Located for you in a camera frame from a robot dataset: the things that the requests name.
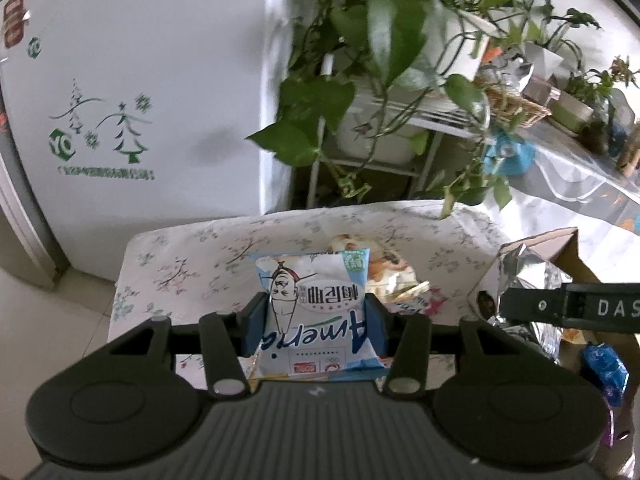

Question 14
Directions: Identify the white metal plant stand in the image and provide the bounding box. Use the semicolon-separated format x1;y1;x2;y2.
305;55;488;208

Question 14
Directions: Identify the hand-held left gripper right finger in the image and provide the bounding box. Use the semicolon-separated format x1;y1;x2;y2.
367;291;528;397

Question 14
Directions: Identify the potted plant in white pot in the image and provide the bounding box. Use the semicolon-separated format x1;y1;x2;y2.
500;7;603;83

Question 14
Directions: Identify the green pothos plant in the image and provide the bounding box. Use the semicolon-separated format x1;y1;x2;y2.
245;0;551;218

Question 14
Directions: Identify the white pink snack packet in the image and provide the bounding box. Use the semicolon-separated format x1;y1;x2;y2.
387;285;448;317

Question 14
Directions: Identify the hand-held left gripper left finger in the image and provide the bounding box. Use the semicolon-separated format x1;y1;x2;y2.
107;291;271;398

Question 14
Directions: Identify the white rectangular planter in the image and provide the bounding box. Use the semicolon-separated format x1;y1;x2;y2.
335;85;431;163

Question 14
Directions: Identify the blue foil snack packet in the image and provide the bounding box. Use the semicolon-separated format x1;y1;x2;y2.
580;342;630;406

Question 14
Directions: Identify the food picture snack packet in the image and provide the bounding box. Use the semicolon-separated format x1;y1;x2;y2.
327;232;418;306

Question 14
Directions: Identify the white blue snack packet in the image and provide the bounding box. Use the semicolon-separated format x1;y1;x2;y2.
252;249;396;381

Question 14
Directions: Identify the cardboard box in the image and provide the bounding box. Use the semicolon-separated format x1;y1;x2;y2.
497;227;640;456

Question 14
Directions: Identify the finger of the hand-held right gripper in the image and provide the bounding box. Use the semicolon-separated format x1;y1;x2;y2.
499;284;566;323

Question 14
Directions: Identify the large white plant pot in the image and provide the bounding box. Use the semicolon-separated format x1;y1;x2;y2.
422;7;496;83

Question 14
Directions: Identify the purple snack packet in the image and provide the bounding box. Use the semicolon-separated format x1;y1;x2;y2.
602;390;622;448

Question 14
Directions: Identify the clear plastic bag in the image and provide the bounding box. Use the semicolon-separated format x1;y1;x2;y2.
480;50;533;91

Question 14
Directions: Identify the potted plant in green bowl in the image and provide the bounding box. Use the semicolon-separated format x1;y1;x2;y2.
547;55;640;136

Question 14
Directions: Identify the silver foil snack packet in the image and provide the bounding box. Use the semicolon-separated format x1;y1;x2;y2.
467;242;573;361

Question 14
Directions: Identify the dark brown object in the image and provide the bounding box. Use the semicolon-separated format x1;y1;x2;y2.
582;121;610;157

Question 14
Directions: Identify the table with marble-pattern cover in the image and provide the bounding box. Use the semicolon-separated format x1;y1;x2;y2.
480;105;640;281

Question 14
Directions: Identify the blue tape roll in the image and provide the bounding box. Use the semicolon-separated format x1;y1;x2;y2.
482;132;533;176

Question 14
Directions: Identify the wicker basket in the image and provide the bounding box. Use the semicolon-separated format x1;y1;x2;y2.
475;77;551;128

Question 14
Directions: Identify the white freezer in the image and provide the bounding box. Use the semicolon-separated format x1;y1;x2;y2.
0;0;296;291

